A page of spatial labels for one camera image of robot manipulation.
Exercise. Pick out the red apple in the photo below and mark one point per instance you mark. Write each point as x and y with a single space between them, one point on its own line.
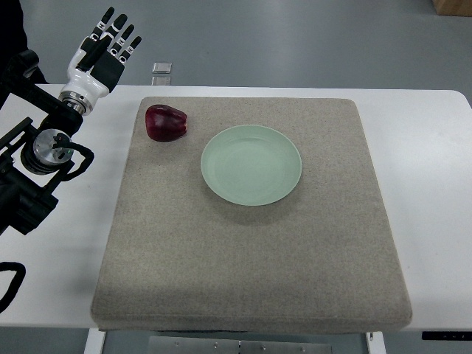
165 123

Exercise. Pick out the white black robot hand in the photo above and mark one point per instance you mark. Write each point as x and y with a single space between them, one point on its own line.
99 62

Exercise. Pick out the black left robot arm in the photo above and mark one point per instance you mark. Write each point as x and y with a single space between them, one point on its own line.
34 161

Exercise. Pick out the light green plate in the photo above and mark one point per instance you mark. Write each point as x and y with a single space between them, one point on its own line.
251 165

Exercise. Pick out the white table leg frame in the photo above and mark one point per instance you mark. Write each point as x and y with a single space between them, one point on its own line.
95 341

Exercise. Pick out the beige fabric cushion mat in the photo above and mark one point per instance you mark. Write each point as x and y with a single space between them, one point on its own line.
321 260

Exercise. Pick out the lower floor outlet plate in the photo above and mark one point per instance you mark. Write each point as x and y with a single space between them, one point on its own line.
161 81

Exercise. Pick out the cardboard box corner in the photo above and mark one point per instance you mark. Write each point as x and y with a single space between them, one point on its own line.
453 7

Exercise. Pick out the black table control panel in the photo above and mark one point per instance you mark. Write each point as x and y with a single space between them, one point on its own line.
446 335

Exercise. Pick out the metal bracket under table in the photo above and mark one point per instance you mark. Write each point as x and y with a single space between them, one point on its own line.
161 344

